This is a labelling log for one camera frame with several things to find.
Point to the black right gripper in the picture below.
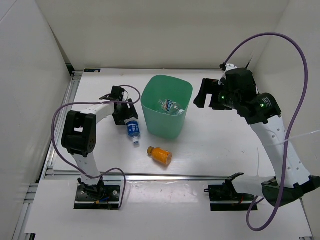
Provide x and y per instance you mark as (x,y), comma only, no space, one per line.
(208,87)

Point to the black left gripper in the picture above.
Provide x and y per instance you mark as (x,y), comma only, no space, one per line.
(131,111)

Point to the blue label plastic bottle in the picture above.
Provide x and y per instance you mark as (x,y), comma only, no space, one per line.
(133,131)

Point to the clear bottle white cap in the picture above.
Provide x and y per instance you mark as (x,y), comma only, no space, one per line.
(170,107)

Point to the orange plastic bottle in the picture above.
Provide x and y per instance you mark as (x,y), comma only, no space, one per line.
(160,155)

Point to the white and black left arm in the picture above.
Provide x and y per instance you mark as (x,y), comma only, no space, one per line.
(80,131)

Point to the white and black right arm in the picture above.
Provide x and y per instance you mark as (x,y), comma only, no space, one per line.
(263,114)

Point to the green plastic bin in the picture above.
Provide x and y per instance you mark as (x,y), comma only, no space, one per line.
(165,87)

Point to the blue sticker label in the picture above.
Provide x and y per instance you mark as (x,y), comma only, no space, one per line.
(92,70)

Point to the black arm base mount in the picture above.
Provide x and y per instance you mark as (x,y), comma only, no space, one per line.
(97,197)

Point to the aluminium frame rail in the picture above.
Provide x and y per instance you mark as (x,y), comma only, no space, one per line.
(68,175)

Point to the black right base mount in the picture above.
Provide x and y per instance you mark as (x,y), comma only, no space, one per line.
(223,200)

